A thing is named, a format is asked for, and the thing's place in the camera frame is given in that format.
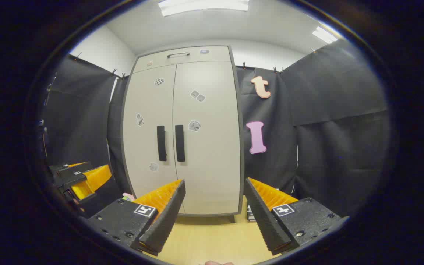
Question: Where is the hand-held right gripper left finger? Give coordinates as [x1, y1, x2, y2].
[87, 179, 186, 257]

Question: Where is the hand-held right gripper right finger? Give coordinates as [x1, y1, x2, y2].
[244, 177, 349, 256]

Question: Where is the grey double-door shoe cabinet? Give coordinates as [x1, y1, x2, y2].
[121, 45, 245, 223]

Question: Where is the grey cabinet door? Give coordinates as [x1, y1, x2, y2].
[123, 64, 185, 215]
[173, 61, 243, 215]

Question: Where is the grey cabinet top drawer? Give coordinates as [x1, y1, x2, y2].
[133, 46, 232, 73]

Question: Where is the small ceiling light panel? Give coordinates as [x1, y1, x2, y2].
[312, 26, 338, 44]

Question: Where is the large ceiling light panel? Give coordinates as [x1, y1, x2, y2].
[158, 0, 250, 17]

